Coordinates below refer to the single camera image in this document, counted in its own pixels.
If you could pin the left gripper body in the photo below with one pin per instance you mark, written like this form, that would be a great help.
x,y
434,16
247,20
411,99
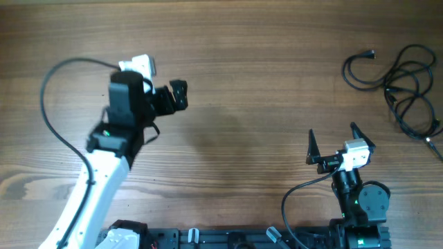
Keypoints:
x,y
163,105

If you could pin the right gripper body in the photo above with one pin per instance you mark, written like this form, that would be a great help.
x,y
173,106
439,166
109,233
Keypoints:
x,y
328,164

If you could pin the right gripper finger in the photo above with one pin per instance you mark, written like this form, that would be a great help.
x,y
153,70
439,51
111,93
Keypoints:
x,y
357,133
313,154

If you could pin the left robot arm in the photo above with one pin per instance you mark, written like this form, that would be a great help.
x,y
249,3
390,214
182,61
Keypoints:
x,y
111,149

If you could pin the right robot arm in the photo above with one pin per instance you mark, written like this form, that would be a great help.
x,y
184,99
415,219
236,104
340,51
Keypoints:
x,y
364,205

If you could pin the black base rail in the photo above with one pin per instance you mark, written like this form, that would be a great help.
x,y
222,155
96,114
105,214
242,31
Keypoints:
x,y
239,238

